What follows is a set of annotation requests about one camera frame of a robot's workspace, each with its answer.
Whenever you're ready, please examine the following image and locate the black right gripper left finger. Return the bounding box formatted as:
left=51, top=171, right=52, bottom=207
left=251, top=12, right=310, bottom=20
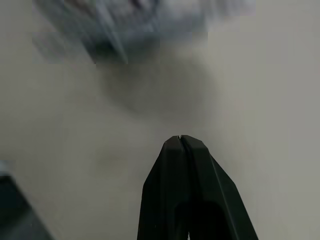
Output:
left=136, top=134, right=191, bottom=240

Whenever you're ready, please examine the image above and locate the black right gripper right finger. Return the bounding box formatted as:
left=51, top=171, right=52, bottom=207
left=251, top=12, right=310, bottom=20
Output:
left=180, top=134, right=260, bottom=240

